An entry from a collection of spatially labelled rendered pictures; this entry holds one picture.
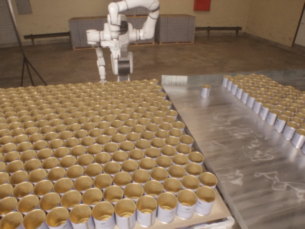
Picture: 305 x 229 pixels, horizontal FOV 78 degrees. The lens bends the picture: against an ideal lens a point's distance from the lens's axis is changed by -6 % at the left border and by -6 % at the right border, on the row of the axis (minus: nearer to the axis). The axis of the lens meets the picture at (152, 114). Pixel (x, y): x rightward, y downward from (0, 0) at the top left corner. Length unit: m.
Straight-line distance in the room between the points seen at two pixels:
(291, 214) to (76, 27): 7.69
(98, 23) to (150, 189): 7.30
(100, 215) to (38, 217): 0.20
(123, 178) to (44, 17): 9.29
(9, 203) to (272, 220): 0.92
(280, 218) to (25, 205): 0.89
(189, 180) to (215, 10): 10.15
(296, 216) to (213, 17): 10.17
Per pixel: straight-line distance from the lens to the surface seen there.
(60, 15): 9.66
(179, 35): 8.36
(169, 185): 0.79
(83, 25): 7.86
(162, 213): 0.71
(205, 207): 0.75
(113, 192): 0.77
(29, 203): 0.83
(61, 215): 0.77
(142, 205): 0.75
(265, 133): 1.27
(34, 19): 9.94
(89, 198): 0.78
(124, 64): 2.02
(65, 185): 0.83
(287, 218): 0.90
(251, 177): 0.97
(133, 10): 7.86
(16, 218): 0.81
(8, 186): 0.88
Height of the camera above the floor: 1.75
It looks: 32 degrees down
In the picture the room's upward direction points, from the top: straight up
